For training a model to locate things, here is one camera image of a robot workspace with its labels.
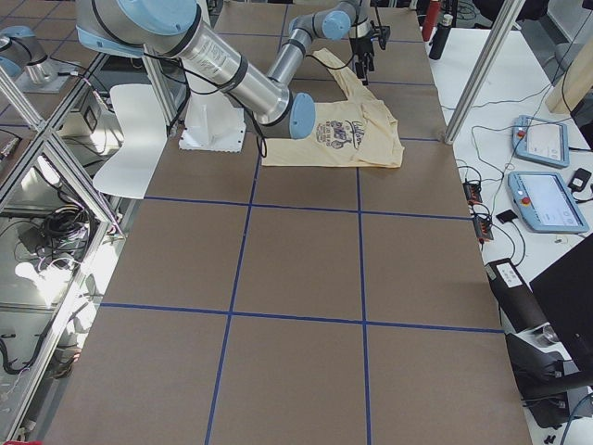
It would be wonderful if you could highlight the aluminium frame post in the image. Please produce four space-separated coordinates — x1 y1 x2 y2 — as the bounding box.
444 0 525 145

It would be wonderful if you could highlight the black monitor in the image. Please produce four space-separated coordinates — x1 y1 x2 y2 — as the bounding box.
530 236 593 370

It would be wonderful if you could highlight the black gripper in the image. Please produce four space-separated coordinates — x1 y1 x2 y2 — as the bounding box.
350 32 375 83

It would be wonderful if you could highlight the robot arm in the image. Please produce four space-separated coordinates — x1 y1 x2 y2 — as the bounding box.
267 1 389 84
75 1 316 139

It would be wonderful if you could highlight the red bottle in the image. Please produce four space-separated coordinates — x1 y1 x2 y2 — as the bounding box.
422 0 441 42

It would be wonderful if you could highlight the near blue teach pendant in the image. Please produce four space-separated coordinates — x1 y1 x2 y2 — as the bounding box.
508 172 589 235

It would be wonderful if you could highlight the blue teach pendant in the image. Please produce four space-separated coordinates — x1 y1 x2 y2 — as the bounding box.
508 172 589 235
511 115 570 168

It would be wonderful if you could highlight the beige long-sleeve printed shirt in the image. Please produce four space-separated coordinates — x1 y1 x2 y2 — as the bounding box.
262 48 404 169

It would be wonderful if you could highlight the white plastic chair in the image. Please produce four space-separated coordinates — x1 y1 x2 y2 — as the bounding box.
93 84 168 199

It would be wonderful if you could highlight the black water bottle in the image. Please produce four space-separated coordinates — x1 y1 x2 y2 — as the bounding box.
428 14 453 60

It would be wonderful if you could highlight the far blue teach pendant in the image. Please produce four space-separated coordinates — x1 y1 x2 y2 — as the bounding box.
511 115 570 168

